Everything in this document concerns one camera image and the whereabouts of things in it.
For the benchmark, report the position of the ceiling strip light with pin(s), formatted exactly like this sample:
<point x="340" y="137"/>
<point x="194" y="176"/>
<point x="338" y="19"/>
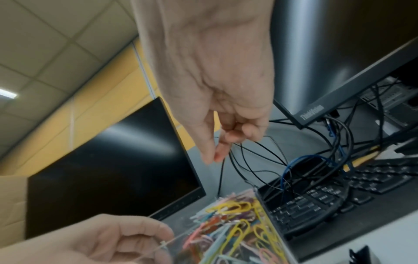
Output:
<point x="8" y="93"/>

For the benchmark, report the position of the pile of black binder clips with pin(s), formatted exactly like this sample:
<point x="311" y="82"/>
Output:
<point x="359" y="255"/>

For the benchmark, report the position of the person's left hand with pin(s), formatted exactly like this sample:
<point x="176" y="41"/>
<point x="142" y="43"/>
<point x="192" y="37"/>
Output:
<point x="81" y="245"/>

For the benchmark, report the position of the black keyboard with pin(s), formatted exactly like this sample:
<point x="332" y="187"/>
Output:
<point x="310" y="206"/>

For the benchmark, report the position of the heap of sorted paper clips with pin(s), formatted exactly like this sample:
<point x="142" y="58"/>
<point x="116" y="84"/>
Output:
<point x="235" y="227"/>

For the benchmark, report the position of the brown cardboard box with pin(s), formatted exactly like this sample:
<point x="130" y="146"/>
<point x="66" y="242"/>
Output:
<point x="11" y="206"/>

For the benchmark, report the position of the black computer monitor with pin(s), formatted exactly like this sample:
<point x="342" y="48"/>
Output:
<point x="326" y="38"/>
<point x="114" y="167"/>

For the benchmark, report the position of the clear plastic divided box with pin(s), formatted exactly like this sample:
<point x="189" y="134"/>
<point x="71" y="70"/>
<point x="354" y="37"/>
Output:
<point x="181" y="224"/>

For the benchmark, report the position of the grey mini computer case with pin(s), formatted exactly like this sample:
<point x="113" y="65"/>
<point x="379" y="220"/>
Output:
<point x="395" y="98"/>

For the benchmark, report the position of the person's right hand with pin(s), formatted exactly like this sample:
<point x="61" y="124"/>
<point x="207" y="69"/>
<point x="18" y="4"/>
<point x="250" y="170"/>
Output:
<point x="212" y="64"/>

